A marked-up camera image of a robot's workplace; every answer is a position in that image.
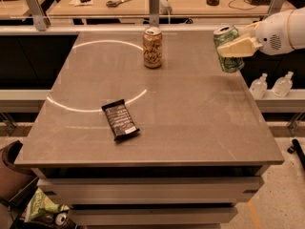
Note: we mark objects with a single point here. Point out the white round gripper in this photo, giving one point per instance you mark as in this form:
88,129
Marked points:
272,35

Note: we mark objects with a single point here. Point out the green soda can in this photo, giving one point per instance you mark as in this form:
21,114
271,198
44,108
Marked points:
224,35

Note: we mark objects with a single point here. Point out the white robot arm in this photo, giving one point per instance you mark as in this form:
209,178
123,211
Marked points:
296,29

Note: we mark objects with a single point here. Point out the orange soda can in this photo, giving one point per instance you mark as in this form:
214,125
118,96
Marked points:
152,47

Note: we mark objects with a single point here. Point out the can in floor bin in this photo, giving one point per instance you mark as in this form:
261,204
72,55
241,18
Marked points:
60,219

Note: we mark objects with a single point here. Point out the left clear sanitizer bottle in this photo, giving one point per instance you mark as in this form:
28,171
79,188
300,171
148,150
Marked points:
259,86

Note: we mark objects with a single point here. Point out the clear sanitizer bottle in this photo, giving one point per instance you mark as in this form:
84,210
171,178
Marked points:
259,86
283,85

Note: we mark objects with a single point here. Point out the right clear sanitizer bottle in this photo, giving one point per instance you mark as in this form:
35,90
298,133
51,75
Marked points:
283,85

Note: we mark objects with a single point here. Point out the white power strip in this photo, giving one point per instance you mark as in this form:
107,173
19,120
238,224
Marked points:
165,7

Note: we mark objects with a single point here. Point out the black chair leg caster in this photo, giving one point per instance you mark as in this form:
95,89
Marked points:
296,148

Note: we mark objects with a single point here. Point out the scissors on back desk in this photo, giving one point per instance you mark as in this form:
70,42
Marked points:
114,4

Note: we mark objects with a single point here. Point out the black snack bar wrapper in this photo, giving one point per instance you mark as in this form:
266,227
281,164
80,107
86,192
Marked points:
119,119

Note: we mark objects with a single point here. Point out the upper table drawer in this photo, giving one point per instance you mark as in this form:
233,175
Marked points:
75,191

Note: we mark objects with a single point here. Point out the table drawer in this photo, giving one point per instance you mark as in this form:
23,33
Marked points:
75,191
153,216

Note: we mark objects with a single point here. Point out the lower table drawer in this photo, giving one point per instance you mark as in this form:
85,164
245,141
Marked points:
153,216

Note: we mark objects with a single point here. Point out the green chip bag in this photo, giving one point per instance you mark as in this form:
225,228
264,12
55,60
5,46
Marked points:
41,206

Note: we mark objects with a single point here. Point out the brown bin at left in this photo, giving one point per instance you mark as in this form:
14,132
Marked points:
13,179

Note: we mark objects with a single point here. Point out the middle metal bracket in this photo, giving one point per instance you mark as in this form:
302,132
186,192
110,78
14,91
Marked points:
154,13

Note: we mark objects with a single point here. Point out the left metal bracket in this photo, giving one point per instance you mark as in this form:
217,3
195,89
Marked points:
40,19

